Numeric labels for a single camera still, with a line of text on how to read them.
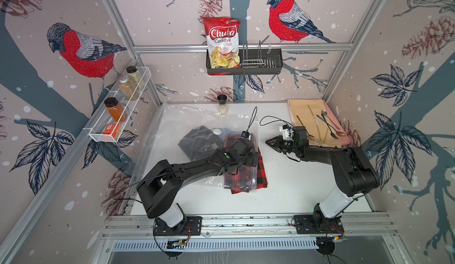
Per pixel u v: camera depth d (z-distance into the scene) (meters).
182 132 1.04
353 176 0.47
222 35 0.81
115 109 0.67
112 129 0.67
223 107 1.11
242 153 0.65
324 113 1.14
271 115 0.90
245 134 0.76
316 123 1.09
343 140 1.00
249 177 0.84
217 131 1.01
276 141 0.86
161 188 0.43
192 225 0.73
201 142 0.95
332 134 1.04
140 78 0.83
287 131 0.90
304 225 0.73
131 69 0.79
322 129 1.08
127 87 0.75
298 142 0.76
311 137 1.01
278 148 0.84
